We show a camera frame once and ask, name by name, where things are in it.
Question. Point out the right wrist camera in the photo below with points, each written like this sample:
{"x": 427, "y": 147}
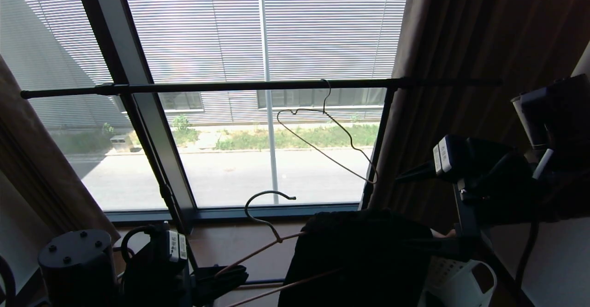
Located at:
{"x": 445, "y": 157}

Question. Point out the black clothes rack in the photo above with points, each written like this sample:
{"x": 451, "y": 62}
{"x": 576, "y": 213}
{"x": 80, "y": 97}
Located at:
{"x": 230, "y": 86}

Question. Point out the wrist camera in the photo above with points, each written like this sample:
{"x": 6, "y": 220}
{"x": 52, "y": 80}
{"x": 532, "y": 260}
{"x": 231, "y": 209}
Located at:
{"x": 445, "y": 157}
{"x": 175, "y": 247}

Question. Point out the window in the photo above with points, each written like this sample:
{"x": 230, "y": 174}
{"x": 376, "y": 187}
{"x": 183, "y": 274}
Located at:
{"x": 221, "y": 214}

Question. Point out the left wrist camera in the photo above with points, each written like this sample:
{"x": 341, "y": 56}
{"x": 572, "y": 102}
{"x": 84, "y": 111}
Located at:
{"x": 175, "y": 247}

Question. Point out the brown curtain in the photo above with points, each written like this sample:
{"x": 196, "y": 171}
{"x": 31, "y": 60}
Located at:
{"x": 27, "y": 168}
{"x": 461, "y": 44}

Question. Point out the white laundry basket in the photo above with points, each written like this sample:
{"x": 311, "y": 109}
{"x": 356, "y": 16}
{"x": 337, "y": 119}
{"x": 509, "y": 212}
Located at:
{"x": 461, "y": 288}

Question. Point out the black garment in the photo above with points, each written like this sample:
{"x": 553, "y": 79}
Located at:
{"x": 359, "y": 261}

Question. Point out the pink clothes hanger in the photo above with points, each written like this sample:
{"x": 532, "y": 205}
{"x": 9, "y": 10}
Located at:
{"x": 249, "y": 258}
{"x": 328, "y": 96}

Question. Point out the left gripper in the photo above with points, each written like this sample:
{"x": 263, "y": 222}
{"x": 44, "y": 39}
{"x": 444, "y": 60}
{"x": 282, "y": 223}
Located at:
{"x": 156, "y": 288}

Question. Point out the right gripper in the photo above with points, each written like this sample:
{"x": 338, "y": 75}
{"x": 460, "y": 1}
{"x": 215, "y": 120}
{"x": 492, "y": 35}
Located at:
{"x": 498, "y": 173}

